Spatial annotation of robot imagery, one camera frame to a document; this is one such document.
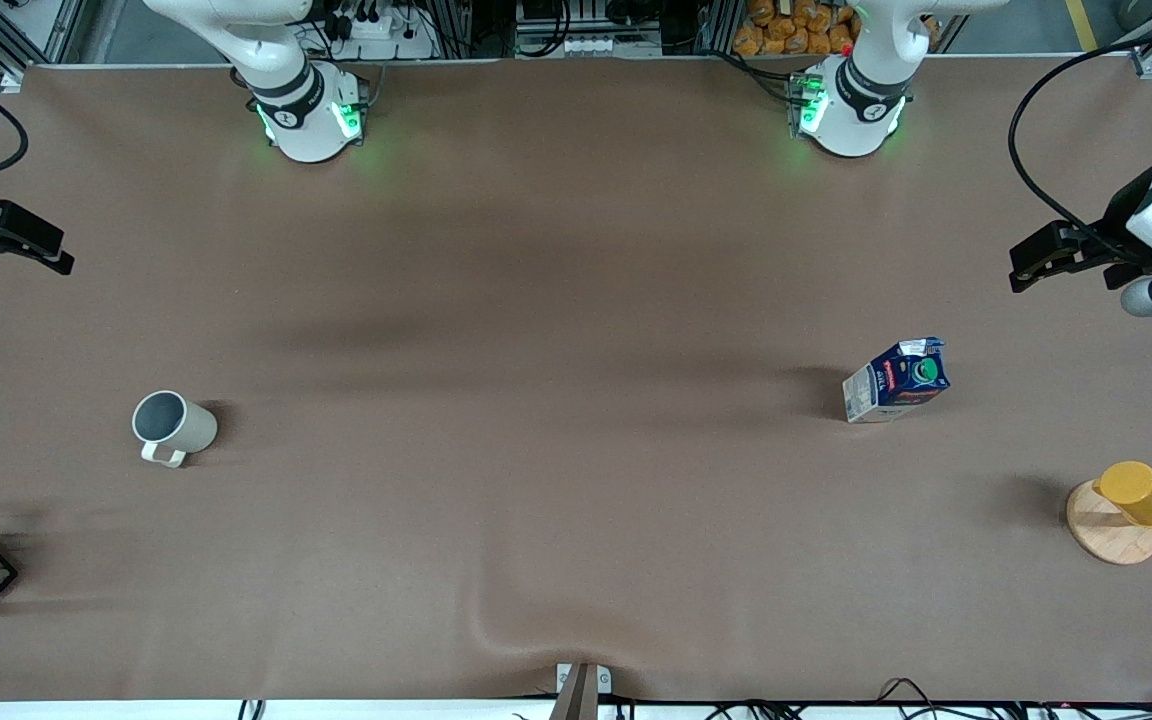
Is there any blue white milk carton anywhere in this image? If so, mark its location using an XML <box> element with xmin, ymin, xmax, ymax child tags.
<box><xmin>843</xmin><ymin>338</ymin><xmax>951</xmax><ymax>424</ymax></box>

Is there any beige mug grey inside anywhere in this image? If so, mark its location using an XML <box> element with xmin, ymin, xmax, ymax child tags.
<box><xmin>132</xmin><ymin>390</ymin><xmax>219</xmax><ymax>469</ymax></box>

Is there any yellow plastic cup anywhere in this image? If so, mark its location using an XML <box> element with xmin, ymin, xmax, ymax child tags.
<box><xmin>1093</xmin><ymin>461</ymin><xmax>1152</xmax><ymax>528</ymax></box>

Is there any round wooden cup stand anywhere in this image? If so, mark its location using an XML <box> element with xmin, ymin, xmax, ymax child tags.
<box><xmin>1066</xmin><ymin>480</ymin><xmax>1152</xmax><ymax>566</ymax></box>

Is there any orange snack bag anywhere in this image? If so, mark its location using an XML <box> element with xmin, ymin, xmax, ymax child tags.
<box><xmin>732</xmin><ymin>0</ymin><xmax>864</xmax><ymax>57</ymax></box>

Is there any white power strip with plugs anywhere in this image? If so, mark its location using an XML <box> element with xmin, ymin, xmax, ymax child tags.
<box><xmin>332</xmin><ymin>5</ymin><xmax>437</xmax><ymax>60</ymax></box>

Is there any white empty power strip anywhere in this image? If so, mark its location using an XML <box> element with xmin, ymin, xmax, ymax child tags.
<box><xmin>563</xmin><ymin>34</ymin><xmax>664</xmax><ymax>58</ymax></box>

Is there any brown table cover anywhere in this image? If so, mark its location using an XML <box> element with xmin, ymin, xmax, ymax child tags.
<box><xmin>0</xmin><ymin>55</ymin><xmax>1152</xmax><ymax>703</ymax></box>

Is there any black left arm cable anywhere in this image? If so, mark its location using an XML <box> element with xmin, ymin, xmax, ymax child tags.
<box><xmin>1008</xmin><ymin>22</ymin><xmax>1152</xmax><ymax>263</ymax></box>

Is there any thin black looped floor cable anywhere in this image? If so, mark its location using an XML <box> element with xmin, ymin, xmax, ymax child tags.
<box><xmin>876</xmin><ymin>677</ymin><xmax>942</xmax><ymax>707</ymax></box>

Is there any silver mount bracket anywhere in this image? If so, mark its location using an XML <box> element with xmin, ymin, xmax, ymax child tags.
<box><xmin>556</xmin><ymin>663</ymin><xmax>613</xmax><ymax>695</ymax></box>

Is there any brown camera mount pole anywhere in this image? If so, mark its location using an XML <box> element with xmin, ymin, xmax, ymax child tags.
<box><xmin>548</xmin><ymin>664</ymin><xmax>599</xmax><ymax>720</ymax></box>

